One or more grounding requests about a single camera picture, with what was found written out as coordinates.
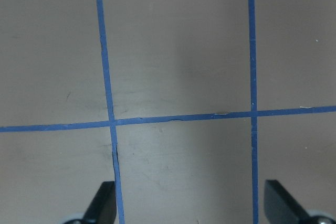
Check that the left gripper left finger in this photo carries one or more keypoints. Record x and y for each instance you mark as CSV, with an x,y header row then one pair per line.
x,y
103,207

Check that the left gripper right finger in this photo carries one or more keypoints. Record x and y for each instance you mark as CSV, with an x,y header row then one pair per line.
x,y
280,207

